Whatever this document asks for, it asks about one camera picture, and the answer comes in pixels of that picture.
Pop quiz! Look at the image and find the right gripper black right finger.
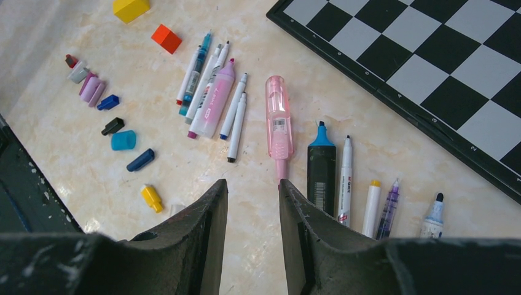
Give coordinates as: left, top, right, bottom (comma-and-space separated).
279, 179, 520, 294

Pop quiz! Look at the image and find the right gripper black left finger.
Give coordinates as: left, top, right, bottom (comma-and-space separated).
1, 179, 228, 294

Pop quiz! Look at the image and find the dark thin pen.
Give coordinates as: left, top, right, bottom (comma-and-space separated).
337, 135, 352, 227

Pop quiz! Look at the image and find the clear pen cap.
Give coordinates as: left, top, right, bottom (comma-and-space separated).
170, 203, 186, 217

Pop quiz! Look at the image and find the yellow banded white pen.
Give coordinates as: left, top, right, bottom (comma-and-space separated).
362, 179, 381, 238

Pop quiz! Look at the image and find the yellow pen cap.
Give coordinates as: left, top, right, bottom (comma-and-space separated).
141, 184, 164, 213

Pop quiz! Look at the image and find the thin purple pen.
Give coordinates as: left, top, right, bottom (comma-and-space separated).
375, 178, 400, 240

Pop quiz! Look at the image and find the navy blue pen cap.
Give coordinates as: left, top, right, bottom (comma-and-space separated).
126, 148, 155, 172

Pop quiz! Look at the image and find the black capped white marker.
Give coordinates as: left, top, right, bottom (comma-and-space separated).
227, 92, 247, 163

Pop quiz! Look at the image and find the blue clear pen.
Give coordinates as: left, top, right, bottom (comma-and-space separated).
419, 192, 444, 238

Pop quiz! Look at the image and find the pink eraser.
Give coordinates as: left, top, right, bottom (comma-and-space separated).
265, 76, 294, 186

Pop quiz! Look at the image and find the magenta capped white marker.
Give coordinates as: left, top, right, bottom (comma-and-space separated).
187, 41, 230, 139

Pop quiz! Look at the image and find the teal highlighter cap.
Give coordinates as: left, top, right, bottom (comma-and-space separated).
111, 130, 136, 151

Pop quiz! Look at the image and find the pink highlighter pen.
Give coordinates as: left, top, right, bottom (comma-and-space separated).
196, 58, 235, 138

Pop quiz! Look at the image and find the black pen cap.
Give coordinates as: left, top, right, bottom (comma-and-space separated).
101, 117, 125, 136

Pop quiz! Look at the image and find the blue capped white marker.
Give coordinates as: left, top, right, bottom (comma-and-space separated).
219, 73, 248, 140

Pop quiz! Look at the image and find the red capped white marker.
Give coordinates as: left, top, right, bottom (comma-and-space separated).
176, 45, 202, 106

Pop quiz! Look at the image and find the blue teal pen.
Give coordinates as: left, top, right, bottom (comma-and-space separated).
179, 31, 211, 116

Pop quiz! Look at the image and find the pink highlighter cap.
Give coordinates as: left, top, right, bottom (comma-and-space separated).
80, 76, 106, 108

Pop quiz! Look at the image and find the magenta pen cap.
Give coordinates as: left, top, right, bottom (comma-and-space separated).
79, 72, 98, 95

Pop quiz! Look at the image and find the grey pen cap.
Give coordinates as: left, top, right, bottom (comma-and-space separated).
68, 61, 90, 84

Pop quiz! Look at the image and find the red pen cap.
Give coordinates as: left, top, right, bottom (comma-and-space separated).
65, 54, 79, 69

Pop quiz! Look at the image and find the small red block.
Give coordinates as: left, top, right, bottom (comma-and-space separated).
151, 24, 182, 54

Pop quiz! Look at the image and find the black white checkerboard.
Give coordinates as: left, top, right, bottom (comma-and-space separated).
267, 0, 520, 202

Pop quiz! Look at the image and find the yellow block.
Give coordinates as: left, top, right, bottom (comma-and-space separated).
112, 0, 151, 24

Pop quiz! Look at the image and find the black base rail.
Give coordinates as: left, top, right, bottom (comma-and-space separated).
1, 118, 83, 234

